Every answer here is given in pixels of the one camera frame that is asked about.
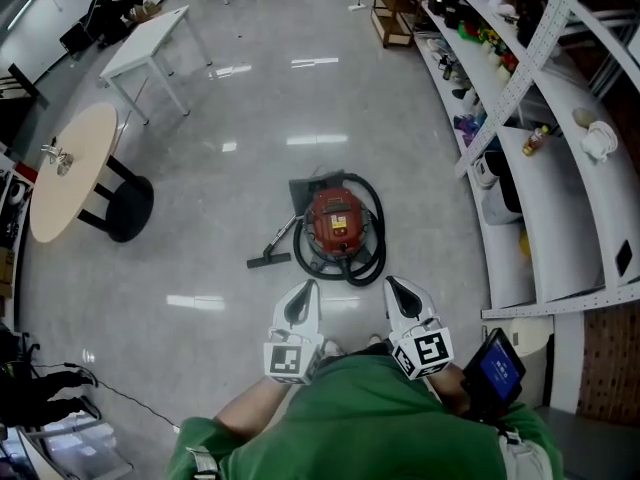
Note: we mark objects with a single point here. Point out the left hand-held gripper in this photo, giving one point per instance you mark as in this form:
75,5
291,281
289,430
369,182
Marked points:
287,360

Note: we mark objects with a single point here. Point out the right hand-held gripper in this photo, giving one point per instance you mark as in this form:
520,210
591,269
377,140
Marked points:
430,350

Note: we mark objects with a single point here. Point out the red tool case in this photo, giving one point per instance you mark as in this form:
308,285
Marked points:
335,223

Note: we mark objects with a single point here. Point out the person's left forearm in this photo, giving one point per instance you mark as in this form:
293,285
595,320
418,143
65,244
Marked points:
255,408

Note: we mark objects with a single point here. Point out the person's right forearm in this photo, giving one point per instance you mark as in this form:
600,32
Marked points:
452,390

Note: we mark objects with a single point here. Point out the person's right shoe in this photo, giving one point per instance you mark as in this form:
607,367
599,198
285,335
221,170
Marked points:
375,341

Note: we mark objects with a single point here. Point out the person's shoe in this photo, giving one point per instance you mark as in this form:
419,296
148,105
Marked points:
375,341
332,349

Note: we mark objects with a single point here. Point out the person's left shoe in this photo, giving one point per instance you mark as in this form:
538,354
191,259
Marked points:
332,349

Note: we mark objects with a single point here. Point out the black handheld screen device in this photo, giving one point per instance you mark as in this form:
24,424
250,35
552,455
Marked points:
497,370

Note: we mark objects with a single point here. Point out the person's green shirt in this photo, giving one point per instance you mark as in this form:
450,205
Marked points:
365,428

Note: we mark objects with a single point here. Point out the grey floor mat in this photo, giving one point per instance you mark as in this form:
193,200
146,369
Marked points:
302,190

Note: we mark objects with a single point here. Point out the yellow container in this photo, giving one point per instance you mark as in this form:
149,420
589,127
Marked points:
524,244

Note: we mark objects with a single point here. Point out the grey storage bin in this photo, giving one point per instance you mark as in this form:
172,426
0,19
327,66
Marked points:
500,205

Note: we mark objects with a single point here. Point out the white storage box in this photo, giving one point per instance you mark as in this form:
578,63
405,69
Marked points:
485,170

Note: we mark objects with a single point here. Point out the amber drink bottle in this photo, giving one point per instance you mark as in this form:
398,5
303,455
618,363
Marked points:
536,140

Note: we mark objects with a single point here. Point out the black phone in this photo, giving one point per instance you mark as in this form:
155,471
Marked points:
624,259

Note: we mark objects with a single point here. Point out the grey cabinet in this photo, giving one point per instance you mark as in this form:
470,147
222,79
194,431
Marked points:
590,448

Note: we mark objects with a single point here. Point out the white cloth bundle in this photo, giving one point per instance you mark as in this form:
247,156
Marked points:
600,143

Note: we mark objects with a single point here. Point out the white metal shelving rack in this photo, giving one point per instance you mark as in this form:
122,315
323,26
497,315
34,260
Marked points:
517,75

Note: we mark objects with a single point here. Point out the round wooden table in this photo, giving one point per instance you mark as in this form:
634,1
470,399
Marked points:
70,178

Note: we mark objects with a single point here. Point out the small clear glass item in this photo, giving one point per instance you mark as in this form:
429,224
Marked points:
62,160

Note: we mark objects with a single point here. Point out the colourful artificial flowers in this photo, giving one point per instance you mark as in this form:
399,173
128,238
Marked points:
487,38

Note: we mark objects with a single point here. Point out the side shelf unit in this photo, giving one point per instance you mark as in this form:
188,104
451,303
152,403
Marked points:
12,228

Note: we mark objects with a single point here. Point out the wooden shelf cart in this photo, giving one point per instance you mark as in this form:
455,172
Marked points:
397,13

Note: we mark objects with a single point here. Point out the large white rectangular table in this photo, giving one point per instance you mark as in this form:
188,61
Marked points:
150,43

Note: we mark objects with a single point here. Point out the white power strip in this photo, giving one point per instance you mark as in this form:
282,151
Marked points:
356,7

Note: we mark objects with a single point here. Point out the cardboard box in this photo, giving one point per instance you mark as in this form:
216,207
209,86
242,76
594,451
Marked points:
146,12

